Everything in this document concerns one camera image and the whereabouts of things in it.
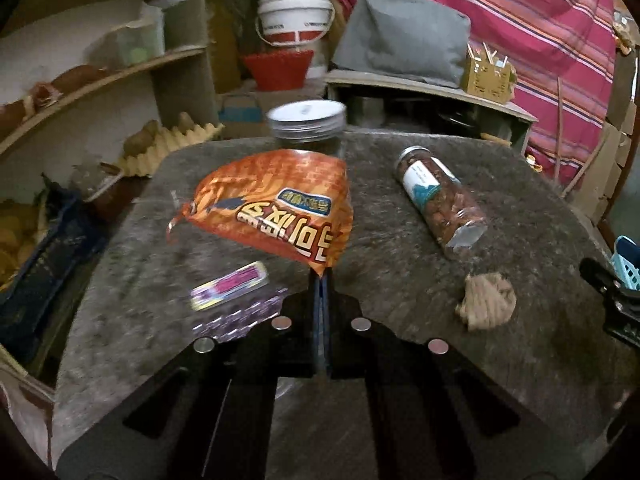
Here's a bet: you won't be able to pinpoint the dark blue plastic crate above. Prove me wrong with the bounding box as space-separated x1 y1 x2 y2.
0 194 109 368

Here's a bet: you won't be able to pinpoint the thin wooden stick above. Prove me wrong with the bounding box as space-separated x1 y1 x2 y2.
555 77 567 182

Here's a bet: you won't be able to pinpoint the clear jar of nuts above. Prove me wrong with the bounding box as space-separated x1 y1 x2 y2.
392 145 489 261

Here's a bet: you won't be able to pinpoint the clear plastic food container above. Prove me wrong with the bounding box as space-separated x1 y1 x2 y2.
87 12 166 69

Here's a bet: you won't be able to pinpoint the pile of yellow produce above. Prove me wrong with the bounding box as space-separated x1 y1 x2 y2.
0 199 49 287

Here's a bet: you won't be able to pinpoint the white plastic bucket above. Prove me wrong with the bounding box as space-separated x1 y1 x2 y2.
255 0 335 51

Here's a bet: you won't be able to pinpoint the brown sweet potato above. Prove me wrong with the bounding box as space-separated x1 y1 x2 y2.
49 63 109 94

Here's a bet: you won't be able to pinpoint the yellow egg tray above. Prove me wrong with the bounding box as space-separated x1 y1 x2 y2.
116 122 226 179

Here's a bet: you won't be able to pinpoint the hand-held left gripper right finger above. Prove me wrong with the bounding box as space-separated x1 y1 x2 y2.
324 266 587 480

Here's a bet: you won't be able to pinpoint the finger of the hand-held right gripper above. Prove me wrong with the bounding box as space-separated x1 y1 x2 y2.
580 257 640 307

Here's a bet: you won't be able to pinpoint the green jar with silver lid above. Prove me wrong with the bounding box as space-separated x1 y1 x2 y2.
266 100 347 159

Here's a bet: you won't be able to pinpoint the wooden shelf unit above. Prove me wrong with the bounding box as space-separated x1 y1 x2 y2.
0 0 219 172

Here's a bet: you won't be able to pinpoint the brown cardboard sheets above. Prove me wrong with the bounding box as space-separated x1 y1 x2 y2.
562 5 638 221

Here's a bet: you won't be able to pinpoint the low wooden cabinet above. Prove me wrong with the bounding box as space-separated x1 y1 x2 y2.
324 70 539 157

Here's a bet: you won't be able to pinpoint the grey cushion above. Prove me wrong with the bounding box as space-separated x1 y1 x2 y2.
332 0 472 89

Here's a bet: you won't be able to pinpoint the silver pink-label pill strip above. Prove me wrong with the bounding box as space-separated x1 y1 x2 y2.
189 261 271 311

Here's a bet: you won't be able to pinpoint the pink striped cloth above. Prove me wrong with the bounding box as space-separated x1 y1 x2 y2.
321 0 619 187

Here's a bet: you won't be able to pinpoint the red plastic basin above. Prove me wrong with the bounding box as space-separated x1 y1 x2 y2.
243 50 315 92

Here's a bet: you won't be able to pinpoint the large yellowish oil jug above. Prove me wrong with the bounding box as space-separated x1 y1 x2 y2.
204 0 242 94

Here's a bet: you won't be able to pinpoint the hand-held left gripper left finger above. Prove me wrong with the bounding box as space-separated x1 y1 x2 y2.
55 269 325 480

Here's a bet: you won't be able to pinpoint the large orange snack bag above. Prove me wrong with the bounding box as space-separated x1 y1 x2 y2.
166 149 355 277

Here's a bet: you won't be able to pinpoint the yellow woven basket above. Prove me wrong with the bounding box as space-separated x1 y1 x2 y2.
459 42 517 105

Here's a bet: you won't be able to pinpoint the light blue plastic basket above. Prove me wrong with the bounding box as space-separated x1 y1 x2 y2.
612 235 640 292

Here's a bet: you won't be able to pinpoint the blue cardboard box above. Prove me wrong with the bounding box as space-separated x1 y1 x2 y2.
218 93 264 126

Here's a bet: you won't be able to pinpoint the purple blister pill pack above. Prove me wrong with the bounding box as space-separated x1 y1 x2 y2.
191 287 289 344

